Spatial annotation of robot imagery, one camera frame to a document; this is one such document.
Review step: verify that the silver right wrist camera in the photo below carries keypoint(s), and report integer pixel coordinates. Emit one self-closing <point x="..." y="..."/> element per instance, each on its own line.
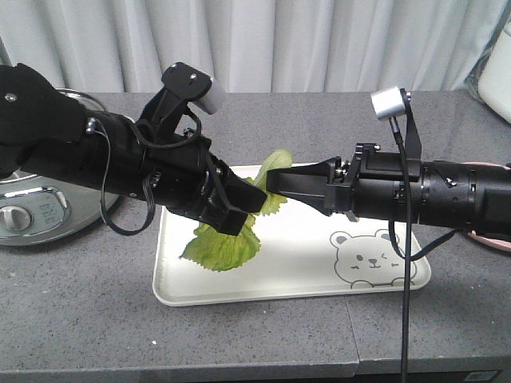
<point x="391" y="103"/>

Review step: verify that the cream electric cooking pot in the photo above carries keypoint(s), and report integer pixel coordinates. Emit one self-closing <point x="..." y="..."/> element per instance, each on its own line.
<point x="36" y="209"/>

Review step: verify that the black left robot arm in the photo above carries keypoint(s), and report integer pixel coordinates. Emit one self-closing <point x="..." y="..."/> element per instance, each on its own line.
<point x="46" y="133"/>

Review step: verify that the grey pleated curtain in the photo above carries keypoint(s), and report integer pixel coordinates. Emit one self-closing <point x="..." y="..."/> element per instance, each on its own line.
<point x="252" y="46"/>

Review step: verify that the green lettuce leaf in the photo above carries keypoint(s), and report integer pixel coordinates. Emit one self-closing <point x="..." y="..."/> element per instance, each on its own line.
<point x="220" y="252"/>

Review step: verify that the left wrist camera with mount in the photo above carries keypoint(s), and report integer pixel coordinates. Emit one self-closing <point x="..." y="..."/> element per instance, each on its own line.
<point x="182" y="85"/>

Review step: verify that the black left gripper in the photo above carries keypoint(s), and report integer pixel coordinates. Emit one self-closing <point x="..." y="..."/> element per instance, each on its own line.
<point x="192" y="182"/>

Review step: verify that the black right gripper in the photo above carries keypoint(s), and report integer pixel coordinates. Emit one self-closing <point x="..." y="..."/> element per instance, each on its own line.
<point x="371" y="187"/>

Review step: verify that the cream bear serving tray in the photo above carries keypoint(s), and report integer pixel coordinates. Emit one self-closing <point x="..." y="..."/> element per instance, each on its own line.
<point x="303" y="253"/>

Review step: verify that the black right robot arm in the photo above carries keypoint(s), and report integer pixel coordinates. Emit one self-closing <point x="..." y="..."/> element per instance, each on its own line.
<point x="467" y="197"/>

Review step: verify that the white rice cooker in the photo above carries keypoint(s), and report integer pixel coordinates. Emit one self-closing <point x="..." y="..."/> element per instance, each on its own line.
<point x="494" y="82"/>

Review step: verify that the pink round plate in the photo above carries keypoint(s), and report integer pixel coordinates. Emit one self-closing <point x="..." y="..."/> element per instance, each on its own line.
<point x="499" y="244"/>

